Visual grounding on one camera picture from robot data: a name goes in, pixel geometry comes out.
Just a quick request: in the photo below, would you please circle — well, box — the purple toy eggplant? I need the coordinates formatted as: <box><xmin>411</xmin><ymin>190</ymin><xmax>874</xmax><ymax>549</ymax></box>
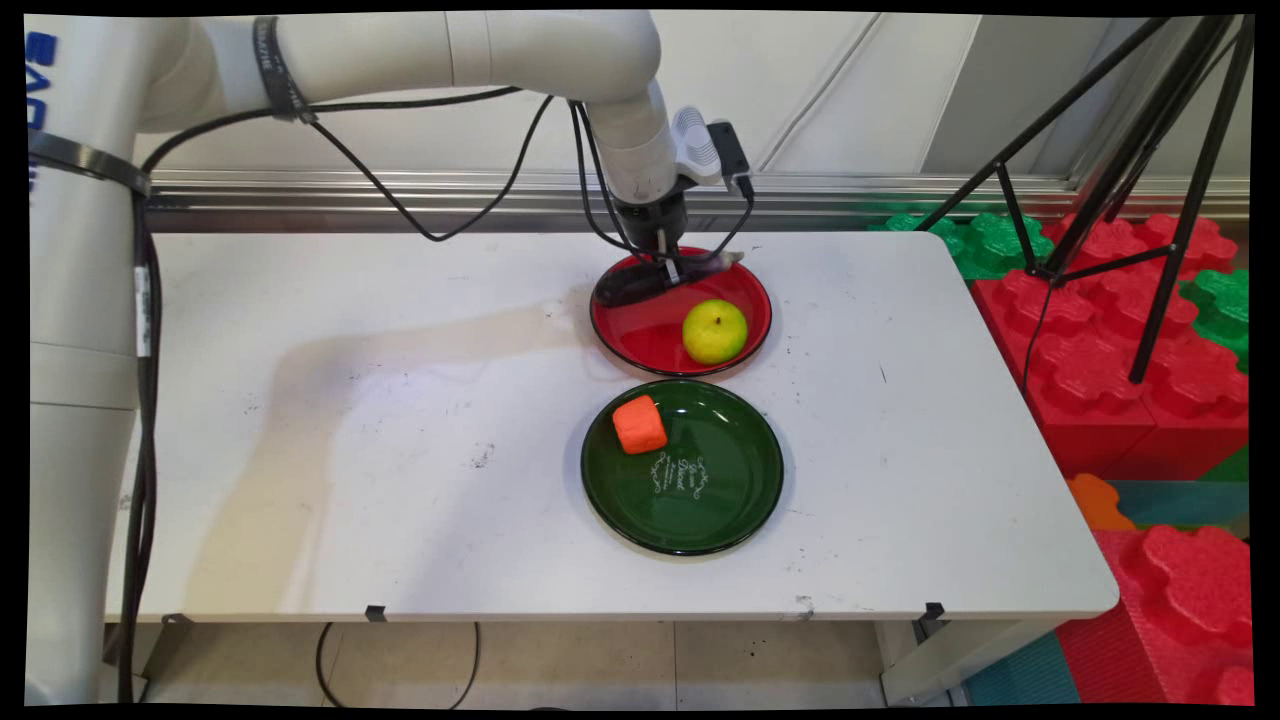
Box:
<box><xmin>595</xmin><ymin>250</ymin><xmax>747</xmax><ymax>308</ymax></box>

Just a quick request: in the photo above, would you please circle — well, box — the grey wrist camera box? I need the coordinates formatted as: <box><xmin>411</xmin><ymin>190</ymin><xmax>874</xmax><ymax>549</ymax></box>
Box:
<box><xmin>706</xmin><ymin>120</ymin><xmax>754</xmax><ymax>183</ymax></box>

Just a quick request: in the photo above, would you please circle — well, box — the yellow-green toy apple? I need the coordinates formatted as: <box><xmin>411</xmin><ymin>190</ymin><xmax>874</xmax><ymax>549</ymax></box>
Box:
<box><xmin>682</xmin><ymin>298</ymin><xmax>749</xmax><ymax>366</ymax></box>

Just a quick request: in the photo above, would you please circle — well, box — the black velcro strap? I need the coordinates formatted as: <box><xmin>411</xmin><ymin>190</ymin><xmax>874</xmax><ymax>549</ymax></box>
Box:
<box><xmin>27</xmin><ymin>130</ymin><xmax>153</xmax><ymax>198</ymax></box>
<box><xmin>252</xmin><ymin>15</ymin><xmax>319</xmax><ymax>125</ymax></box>

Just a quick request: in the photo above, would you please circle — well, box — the dark green round plate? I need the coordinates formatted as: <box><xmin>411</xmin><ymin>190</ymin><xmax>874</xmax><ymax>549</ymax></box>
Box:
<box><xmin>580</xmin><ymin>378</ymin><xmax>786</xmax><ymax>557</ymax></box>

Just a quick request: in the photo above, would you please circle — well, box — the grey table leg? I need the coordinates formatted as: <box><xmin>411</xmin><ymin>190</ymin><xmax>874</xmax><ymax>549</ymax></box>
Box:
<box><xmin>880</xmin><ymin>620</ymin><xmax>1063</xmax><ymax>706</ymax></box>

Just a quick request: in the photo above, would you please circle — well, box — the white cable label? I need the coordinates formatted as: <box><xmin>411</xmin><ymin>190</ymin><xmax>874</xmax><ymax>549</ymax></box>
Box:
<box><xmin>134</xmin><ymin>264</ymin><xmax>154</xmax><ymax>358</ymax></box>

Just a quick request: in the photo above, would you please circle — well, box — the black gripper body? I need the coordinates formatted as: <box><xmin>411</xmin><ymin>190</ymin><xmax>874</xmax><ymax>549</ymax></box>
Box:
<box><xmin>612</xmin><ymin>196</ymin><xmax>693</xmax><ymax>255</ymax></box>

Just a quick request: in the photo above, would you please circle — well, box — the black camera cable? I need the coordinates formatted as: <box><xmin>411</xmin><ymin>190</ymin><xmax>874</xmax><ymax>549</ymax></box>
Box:
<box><xmin>140</xmin><ymin>86</ymin><xmax>758</xmax><ymax>267</ymax></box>

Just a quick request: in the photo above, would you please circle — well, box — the aluminium wall rail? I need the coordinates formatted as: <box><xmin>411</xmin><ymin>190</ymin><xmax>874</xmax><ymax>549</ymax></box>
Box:
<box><xmin>145</xmin><ymin>168</ymin><xmax>1251</xmax><ymax>223</ymax></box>

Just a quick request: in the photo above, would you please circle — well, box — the thin black tripod cable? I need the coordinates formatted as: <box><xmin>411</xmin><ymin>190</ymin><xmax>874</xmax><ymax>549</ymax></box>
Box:
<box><xmin>1020</xmin><ymin>282</ymin><xmax>1056</xmax><ymax>393</ymax></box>

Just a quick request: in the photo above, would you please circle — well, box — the black floor cable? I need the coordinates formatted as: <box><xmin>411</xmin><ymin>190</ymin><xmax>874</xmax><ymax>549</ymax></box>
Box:
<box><xmin>315</xmin><ymin>622</ymin><xmax>482</xmax><ymax>709</ymax></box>

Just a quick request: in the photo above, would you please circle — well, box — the red round plate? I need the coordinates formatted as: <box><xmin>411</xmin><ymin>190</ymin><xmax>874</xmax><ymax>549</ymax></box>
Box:
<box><xmin>589</xmin><ymin>246</ymin><xmax>773</xmax><ymax>379</ymax></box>

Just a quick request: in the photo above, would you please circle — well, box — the black camera tripod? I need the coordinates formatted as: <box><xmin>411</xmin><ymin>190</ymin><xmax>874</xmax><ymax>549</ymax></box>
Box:
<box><xmin>915</xmin><ymin>15</ymin><xmax>1256</xmax><ymax>386</ymax></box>

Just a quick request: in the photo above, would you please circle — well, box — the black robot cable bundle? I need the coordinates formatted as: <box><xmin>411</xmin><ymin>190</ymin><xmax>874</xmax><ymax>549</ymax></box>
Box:
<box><xmin>116</xmin><ymin>195</ymin><xmax>167</xmax><ymax>704</ymax></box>

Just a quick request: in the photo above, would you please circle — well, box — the teal foam mat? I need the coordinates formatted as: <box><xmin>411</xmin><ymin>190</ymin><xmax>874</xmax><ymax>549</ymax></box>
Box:
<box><xmin>963</xmin><ymin>630</ymin><xmax>1083</xmax><ymax>707</ymax></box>
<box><xmin>1105</xmin><ymin>480</ymin><xmax>1251</xmax><ymax>530</ymax></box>

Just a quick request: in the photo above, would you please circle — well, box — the large red foam block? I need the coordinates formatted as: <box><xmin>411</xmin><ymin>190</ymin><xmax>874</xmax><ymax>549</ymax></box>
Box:
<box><xmin>972</xmin><ymin>268</ymin><xmax>1251</xmax><ymax>481</ymax></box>

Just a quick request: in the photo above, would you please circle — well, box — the orange foam piece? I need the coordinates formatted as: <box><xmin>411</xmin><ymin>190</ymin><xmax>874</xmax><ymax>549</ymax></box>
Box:
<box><xmin>1065</xmin><ymin>473</ymin><xmax>1138</xmax><ymax>532</ymax></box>

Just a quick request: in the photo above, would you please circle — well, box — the orange toy carrot chunk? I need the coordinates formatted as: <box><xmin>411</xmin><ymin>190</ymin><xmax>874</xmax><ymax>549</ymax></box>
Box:
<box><xmin>612</xmin><ymin>394</ymin><xmax>669</xmax><ymax>456</ymax></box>

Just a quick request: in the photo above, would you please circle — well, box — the green foam block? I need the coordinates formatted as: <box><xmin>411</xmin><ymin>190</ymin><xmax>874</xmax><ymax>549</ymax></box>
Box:
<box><xmin>1180</xmin><ymin>268</ymin><xmax>1251</xmax><ymax>373</ymax></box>
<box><xmin>868</xmin><ymin>205</ymin><xmax>1056</xmax><ymax>283</ymax></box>

